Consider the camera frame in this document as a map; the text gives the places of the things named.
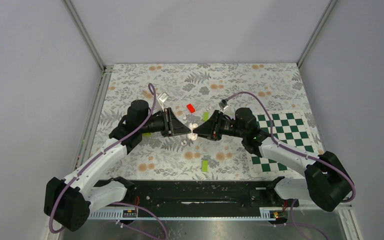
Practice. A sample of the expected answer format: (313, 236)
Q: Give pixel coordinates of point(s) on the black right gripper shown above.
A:
(211, 128)

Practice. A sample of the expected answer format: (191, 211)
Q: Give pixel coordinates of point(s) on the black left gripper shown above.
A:
(172, 125)

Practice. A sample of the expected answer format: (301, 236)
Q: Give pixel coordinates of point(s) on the white oval earbud charging case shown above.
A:
(192, 136)

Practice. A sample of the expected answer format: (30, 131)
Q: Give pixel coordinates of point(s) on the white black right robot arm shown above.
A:
(324, 180)

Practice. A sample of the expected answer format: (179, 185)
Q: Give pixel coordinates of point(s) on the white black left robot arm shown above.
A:
(70, 201)

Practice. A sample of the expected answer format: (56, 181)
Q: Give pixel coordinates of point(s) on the green toy brick upper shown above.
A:
(205, 116)

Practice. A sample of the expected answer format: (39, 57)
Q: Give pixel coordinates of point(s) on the green toy brick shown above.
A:
(205, 116)
(204, 166)

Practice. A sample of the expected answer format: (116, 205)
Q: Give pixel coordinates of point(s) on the red toy brick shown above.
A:
(190, 108)

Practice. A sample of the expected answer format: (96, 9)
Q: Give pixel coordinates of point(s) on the green toy brick lower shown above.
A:
(204, 166)

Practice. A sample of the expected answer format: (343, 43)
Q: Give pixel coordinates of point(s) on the floral patterned table mat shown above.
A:
(263, 88)

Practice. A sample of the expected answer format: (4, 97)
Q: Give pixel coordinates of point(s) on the green white checkerboard mat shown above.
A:
(289, 127)

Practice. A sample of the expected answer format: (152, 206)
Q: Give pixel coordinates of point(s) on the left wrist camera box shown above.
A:
(162, 97)

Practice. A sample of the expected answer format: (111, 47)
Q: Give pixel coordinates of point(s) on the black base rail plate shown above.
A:
(200, 199)

